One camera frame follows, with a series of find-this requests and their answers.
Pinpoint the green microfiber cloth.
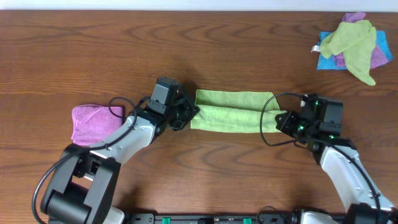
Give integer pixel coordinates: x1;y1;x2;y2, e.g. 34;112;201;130
190;90;283;133

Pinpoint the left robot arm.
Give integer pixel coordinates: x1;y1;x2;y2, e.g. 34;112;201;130
32;77;200;224

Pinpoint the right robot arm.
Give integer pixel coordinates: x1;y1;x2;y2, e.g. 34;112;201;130
275;94;397;223

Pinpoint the blue cloth in pile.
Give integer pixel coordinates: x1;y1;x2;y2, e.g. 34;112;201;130
317;30;394;70

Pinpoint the folded purple cloth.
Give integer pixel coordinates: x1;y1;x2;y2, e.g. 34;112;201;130
71;104;123;146

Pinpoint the green cloth on pile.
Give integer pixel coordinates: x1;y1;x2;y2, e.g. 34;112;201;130
320;20;376;86

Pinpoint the purple cloth in pile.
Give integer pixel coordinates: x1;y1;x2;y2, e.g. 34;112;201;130
333;12;389;69

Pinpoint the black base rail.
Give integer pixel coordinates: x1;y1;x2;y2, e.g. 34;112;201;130
123;211;300;224

